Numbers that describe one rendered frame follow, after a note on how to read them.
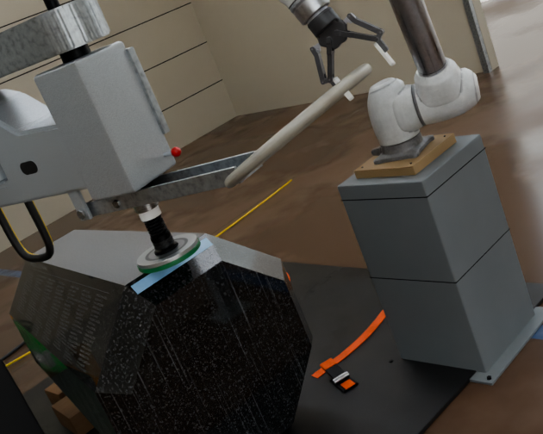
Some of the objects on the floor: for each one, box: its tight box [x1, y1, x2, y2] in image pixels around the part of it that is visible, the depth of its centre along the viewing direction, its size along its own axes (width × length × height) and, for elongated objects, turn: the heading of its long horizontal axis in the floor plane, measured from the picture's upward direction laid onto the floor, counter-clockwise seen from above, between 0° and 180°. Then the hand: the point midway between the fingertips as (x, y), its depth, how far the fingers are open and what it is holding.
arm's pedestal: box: [338, 134, 543, 386], centre depth 294 cm, size 50×50×80 cm
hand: (369, 78), depth 189 cm, fingers open, 13 cm apart
